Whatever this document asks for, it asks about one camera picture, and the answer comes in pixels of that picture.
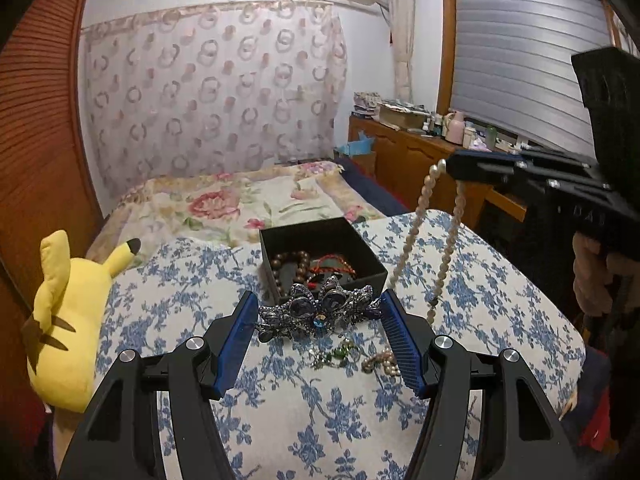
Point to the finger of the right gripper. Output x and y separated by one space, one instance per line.
466 161
495 174

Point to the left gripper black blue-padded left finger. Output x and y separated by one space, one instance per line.
119 436

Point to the black square jewelry box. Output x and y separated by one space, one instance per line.
322 238

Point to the silver rhinestone hair clip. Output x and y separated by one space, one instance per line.
331 308

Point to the person's right hand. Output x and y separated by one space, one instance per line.
593 275

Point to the pink tissue box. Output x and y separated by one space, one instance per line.
478 144

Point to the pink thermos jug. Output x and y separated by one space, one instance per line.
454 127

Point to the wooden side cabinet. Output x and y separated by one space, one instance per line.
402 161

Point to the cardboard box on cabinet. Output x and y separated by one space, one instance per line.
402 117

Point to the grey window blind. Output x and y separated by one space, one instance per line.
513 67

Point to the navy blue blanket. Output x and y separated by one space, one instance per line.
373 193

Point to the blue tissue paper bag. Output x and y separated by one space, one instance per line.
362 146

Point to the yellow Pikachu plush toy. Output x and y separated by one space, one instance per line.
62 334

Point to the blue floral bed cover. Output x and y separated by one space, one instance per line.
304 408

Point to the cream lace window curtain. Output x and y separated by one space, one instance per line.
402 14

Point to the pink floral blanket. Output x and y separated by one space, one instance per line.
230 209

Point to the wooden louvered wardrobe door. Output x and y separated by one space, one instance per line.
45 186

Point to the pink circle patterned curtain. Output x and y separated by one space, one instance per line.
236 86

